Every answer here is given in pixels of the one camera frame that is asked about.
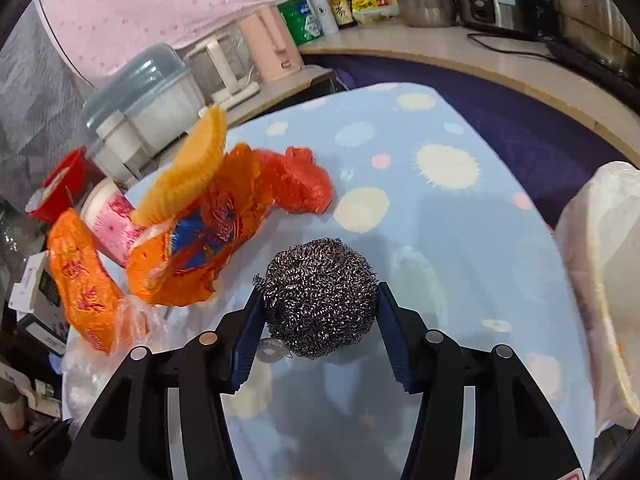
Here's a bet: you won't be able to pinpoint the pink paper cup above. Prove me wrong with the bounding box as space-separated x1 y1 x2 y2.
80 177 151 268

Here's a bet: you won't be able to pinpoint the light blue dotted blanket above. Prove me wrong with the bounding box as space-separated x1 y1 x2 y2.
62 81 598 480

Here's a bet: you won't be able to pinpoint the pink dotted curtain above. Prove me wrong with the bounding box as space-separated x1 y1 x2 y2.
37 0 331 78

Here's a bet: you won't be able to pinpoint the dark purple cloth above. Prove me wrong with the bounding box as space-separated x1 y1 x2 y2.
300 52 631 228

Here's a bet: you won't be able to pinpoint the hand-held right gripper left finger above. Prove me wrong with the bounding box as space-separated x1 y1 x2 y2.
60 287 266 480

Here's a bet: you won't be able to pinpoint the clear plastic bag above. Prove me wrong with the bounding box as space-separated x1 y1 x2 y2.
62 295 171 421

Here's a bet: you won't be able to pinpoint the green can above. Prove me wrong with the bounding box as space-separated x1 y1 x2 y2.
277 0 323 46

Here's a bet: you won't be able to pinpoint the yellow seasoning packets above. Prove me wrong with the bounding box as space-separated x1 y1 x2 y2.
351 0 391 23

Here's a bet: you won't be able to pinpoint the white glass kettle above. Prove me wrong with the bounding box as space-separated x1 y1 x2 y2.
185 35 261 106

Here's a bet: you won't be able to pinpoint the black power cable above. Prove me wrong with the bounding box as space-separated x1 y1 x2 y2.
467 32 556 61

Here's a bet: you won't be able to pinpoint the plastic container with grey lid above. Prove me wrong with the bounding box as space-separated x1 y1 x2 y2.
80 42 206 183

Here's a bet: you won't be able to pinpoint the pink electric kettle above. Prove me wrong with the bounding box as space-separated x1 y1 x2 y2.
237 6 304 83

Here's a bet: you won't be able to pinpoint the dark sauce bottle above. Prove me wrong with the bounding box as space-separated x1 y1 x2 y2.
327 0 357 28

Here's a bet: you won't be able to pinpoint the small orange snack wrapper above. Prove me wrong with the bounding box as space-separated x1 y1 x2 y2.
47 208 126 356

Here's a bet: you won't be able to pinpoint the red plastic bag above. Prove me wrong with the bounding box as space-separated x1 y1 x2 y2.
255 146 334 216

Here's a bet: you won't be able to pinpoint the small steel pot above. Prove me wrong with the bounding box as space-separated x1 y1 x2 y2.
396 0 457 28

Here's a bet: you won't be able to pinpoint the grey cloth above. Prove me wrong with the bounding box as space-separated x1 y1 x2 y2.
0 0 96 201

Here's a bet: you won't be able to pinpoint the large steel pot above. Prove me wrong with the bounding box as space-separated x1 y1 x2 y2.
540 0 640 56

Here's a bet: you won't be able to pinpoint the black induction cooker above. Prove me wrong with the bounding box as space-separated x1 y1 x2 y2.
547 40 640 93

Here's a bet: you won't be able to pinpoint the red bowl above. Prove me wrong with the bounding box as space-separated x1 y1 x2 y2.
26 147 103 223

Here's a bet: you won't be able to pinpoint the white bottle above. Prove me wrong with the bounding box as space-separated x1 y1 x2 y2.
305 0 340 36

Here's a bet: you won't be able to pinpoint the steel wool scourer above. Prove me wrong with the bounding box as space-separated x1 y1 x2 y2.
254 238 379 363

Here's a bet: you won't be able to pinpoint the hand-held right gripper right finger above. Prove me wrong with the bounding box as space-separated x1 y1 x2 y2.
375 281 583 480

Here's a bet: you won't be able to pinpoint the large orange snack wrapper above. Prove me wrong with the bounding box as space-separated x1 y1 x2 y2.
125 143 276 307

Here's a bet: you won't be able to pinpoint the bin with white liner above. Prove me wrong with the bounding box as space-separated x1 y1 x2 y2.
552 161 640 431

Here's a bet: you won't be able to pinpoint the white carton boxes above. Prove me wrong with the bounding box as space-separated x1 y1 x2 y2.
7 252 68 356

